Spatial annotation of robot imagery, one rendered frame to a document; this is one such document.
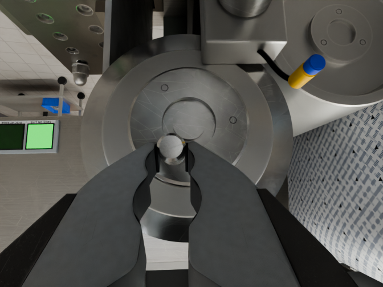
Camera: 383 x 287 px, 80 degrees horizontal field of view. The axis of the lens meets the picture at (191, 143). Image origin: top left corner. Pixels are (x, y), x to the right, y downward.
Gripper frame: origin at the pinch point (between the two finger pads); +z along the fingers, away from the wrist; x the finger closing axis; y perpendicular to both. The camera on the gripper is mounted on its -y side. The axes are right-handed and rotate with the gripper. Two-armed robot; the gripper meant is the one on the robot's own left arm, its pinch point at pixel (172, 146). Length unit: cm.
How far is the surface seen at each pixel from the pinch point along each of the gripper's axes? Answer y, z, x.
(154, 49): -3.5, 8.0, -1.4
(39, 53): 33, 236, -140
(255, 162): 2.5, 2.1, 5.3
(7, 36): 15, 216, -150
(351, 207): 12.3, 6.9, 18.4
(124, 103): -0.6, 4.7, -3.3
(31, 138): 17.2, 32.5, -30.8
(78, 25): -3.7, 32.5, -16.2
